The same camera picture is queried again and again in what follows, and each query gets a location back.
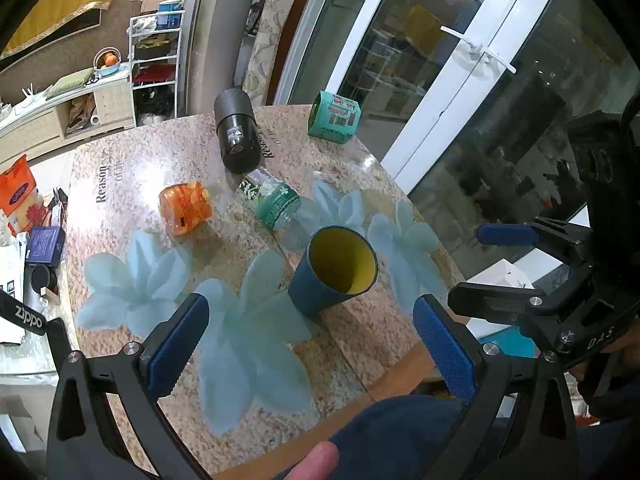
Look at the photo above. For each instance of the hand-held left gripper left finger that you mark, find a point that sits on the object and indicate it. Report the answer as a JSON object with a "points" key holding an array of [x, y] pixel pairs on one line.
{"points": [[177, 346]]}

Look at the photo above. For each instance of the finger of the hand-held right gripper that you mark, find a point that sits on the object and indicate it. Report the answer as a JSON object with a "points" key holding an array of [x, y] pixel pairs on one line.
{"points": [[505, 234], [492, 304]]}

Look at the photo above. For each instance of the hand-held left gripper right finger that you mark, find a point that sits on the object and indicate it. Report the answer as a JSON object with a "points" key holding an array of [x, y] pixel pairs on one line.
{"points": [[445, 346]]}

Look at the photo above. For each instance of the blue cup yellow inside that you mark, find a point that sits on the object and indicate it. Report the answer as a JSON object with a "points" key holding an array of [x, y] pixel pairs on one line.
{"points": [[332, 272]]}

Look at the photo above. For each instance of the person's right hand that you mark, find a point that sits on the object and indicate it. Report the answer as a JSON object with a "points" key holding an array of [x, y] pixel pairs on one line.
{"points": [[629, 347]]}

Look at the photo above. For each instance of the person's left hand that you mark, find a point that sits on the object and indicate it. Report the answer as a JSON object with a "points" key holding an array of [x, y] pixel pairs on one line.
{"points": [[316, 461]]}

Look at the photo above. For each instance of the white box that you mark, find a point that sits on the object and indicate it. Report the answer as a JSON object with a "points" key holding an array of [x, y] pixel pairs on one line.
{"points": [[505, 274]]}

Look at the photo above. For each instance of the person's leg in blue trousers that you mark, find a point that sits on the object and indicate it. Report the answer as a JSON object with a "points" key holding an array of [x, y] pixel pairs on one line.
{"points": [[400, 435]]}

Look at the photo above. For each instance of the orange plastic jar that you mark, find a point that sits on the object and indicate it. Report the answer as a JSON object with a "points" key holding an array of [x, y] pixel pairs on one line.
{"points": [[185, 208]]}

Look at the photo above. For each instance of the black round container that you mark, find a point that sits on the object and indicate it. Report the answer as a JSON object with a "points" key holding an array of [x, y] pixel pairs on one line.
{"points": [[40, 278]]}

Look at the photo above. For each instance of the dark blue box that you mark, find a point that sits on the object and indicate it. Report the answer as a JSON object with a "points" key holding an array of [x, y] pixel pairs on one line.
{"points": [[44, 244]]}

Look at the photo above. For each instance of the green label plastic bottle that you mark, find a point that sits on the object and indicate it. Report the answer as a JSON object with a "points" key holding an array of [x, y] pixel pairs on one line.
{"points": [[272, 201]]}

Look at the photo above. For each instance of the teal box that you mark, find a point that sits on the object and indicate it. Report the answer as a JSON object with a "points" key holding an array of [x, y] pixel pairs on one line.
{"points": [[334, 120]]}

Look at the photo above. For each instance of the orange snack packet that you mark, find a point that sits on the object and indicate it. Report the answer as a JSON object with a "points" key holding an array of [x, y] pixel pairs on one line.
{"points": [[21, 195]]}

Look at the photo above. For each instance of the black cylindrical flask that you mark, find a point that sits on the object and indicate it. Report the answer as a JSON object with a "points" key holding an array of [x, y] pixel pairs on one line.
{"points": [[236, 132]]}

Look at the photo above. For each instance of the white cabinet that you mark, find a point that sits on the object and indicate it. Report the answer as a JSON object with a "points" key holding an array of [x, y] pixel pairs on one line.
{"points": [[112, 102]]}

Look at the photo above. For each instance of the green cushion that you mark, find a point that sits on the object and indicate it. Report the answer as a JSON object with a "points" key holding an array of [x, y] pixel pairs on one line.
{"points": [[74, 81]]}

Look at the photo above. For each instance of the white metal shelf rack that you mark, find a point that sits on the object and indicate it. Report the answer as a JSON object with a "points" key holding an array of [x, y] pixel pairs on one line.
{"points": [[176, 60]]}

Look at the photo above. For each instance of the bowl of fruit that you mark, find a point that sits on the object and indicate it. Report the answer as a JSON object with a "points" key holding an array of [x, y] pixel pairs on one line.
{"points": [[106, 63]]}

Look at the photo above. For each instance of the patterned beige curtain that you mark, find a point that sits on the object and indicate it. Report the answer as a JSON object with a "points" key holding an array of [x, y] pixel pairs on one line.
{"points": [[272, 35]]}

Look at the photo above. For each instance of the yellow cloth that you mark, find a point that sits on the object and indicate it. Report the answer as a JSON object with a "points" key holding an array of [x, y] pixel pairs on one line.
{"points": [[60, 0]]}

